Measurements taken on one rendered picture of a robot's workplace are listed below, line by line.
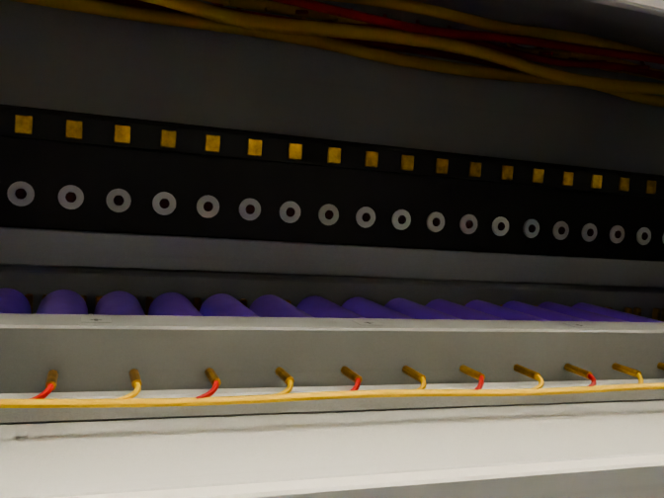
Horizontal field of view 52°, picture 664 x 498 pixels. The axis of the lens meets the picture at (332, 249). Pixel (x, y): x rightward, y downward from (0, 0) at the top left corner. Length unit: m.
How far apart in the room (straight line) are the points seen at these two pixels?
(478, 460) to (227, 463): 0.06
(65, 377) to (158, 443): 0.03
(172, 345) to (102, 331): 0.02
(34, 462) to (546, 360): 0.16
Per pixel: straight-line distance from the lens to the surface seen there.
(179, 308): 0.25
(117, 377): 0.20
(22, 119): 0.33
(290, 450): 0.18
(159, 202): 0.33
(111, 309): 0.25
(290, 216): 0.34
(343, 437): 0.19
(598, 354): 0.26
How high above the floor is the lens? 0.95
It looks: 13 degrees up
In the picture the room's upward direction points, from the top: 2 degrees counter-clockwise
